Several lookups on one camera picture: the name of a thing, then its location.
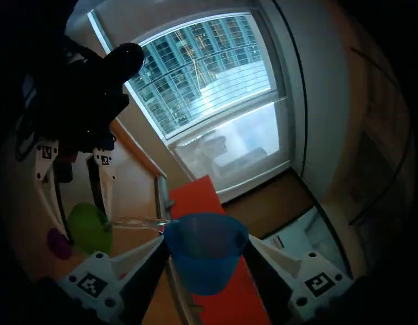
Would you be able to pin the red desk screen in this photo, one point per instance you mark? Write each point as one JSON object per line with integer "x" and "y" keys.
{"x": 195, "y": 198}

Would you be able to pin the green plastic cup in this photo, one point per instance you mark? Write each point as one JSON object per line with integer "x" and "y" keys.
{"x": 90, "y": 230}

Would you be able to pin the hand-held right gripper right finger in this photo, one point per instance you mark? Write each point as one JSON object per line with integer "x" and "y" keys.
{"x": 307, "y": 270}

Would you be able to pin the purple plastic cup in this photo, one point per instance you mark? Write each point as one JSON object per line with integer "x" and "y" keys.
{"x": 59, "y": 244}

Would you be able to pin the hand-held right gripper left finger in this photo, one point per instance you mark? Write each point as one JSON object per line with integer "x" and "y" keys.
{"x": 103, "y": 267}

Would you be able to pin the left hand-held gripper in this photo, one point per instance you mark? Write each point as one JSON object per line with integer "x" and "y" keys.
{"x": 83, "y": 98}

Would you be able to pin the blue plastic cup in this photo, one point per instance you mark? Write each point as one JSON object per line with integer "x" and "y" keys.
{"x": 205, "y": 260}

